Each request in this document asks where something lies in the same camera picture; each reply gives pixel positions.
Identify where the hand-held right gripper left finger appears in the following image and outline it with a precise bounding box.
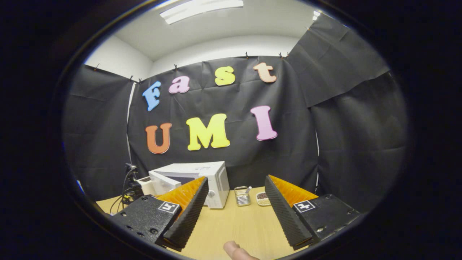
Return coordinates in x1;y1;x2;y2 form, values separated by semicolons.
104;176;209;252

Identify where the metal wire basket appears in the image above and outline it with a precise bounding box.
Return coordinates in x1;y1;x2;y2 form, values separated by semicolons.
234;186;252;207

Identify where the white microwave oven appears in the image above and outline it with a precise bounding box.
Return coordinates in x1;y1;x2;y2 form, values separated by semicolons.
149;161;230;209

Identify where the long ceiling light panel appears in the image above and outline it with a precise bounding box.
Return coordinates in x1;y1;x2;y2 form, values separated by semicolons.
160;0;244;25

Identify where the cream toaster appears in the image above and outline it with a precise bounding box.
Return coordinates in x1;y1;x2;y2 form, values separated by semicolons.
137;176;156;196

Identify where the black cable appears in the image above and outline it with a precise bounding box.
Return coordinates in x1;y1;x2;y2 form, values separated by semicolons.
109;170;132;214

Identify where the black backdrop cloth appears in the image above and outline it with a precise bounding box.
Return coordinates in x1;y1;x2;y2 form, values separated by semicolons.
63;14;408;213

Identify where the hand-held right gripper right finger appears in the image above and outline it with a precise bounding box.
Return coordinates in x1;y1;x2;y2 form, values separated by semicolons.
264;175;363;250

